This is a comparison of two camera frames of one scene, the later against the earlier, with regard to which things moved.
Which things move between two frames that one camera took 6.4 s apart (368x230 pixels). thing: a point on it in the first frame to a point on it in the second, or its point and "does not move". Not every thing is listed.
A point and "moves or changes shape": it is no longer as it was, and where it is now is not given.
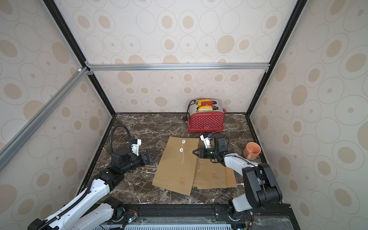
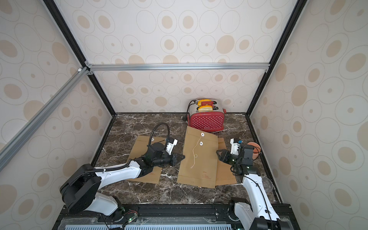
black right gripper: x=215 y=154 to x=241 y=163
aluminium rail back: x=186 y=66 does not move
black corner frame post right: x=299 y=9 does not move
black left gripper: x=144 y=161 to x=174 y=160
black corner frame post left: x=77 y=50 does not move
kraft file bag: x=176 y=170 to x=139 y=149
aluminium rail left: x=7 y=152 does not move
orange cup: x=251 y=151 does not move
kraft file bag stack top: x=208 y=175 moves or changes shape
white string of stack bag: x=200 y=160 to x=195 y=155
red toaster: x=206 y=115 does not move
